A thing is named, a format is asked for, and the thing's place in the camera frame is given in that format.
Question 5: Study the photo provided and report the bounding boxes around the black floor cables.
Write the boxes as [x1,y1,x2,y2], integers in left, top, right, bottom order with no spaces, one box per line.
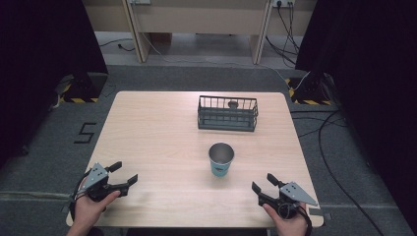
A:
[289,109,349,140]

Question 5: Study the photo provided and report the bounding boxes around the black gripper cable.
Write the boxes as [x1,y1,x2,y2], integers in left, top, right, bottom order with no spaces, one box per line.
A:
[294,205,314,236]
[68,170,92,221]

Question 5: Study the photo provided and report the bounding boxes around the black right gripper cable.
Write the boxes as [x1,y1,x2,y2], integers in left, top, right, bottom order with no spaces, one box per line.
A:
[294,205,314,236]

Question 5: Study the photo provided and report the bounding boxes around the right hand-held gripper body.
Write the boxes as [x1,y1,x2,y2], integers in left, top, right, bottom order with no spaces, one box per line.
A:
[258,181,319,220]

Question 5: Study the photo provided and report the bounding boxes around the long black floor cable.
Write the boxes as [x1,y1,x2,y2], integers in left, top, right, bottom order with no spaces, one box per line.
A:
[318,110,387,236]

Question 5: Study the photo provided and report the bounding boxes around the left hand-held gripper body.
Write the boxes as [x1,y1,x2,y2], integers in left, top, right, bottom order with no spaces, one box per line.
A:
[80,162,129,203]

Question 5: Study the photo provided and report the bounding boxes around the beige wooden desk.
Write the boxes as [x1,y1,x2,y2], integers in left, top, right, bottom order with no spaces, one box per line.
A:
[82,0,319,65]

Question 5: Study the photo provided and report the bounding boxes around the black curtain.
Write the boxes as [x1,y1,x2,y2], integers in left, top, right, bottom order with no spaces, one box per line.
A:
[0,0,109,170]
[294,0,417,227]

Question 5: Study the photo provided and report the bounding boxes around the short black floor cable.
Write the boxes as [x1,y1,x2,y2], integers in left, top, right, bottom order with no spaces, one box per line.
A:
[98,37,137,53]

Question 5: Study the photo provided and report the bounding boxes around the person's right hand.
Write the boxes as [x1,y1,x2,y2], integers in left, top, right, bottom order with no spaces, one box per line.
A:
[262,202,309,236]

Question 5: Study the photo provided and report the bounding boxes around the person's left hand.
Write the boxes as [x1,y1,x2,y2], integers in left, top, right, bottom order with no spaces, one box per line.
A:
[69,190,122,231]

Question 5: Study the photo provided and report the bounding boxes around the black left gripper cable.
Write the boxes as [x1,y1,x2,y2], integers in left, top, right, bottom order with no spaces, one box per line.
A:
[68,170,92,221]

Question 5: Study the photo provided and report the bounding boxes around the blue cup with metal inside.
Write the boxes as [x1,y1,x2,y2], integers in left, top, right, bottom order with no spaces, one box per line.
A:
[208,142,236,178]

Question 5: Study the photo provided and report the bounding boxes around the yellow black striped stand base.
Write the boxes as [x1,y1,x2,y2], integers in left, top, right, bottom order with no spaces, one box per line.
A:
[53,72,109,104]
[284,74,333,106]

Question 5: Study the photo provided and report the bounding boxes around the black cable bundle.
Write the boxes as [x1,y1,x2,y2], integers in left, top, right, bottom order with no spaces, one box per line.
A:
[265,0,302,69]

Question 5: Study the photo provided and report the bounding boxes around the black wire basket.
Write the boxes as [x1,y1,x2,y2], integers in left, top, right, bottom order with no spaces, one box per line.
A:
[197,94,260,133]

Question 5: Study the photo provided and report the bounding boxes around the white wall socket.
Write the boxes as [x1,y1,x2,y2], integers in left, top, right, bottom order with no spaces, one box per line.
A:
[270,0,297,8]

